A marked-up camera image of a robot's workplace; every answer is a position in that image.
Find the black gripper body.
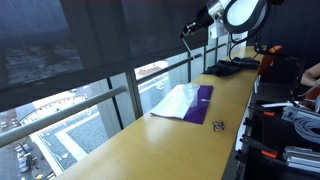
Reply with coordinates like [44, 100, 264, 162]
[189, 6, 214, 34]

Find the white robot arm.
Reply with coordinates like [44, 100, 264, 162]
[179, 0, 284, 39]

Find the black cloth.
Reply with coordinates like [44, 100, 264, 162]
[204, 57, 260, 77]

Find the orange chair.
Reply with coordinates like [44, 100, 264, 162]
[258, 45, 283, 75]

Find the black staple remover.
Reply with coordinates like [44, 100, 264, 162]
[212, 121, 225, 131]

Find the orange black clamp far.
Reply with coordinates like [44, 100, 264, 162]
[249, 103, 275, 117]

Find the orange black clamp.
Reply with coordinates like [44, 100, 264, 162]
[249, 103, 275, 117]
[240, 135, 278, 159]

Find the black perforated breadboard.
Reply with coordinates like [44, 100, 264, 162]
[243, 104, 320, 180]

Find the orange black clamp near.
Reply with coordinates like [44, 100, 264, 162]
[240, 135, 278, 159]

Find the silver window railing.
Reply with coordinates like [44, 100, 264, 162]
[0, 43, 226, 147]

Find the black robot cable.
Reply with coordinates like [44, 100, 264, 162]
[227, 28, 264, 61]

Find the coiled grey cable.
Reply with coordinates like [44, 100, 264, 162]
[293, 118, 320, 145]

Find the aluminium extrusion rail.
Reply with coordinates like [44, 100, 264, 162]
[283, 146, 320, 173]

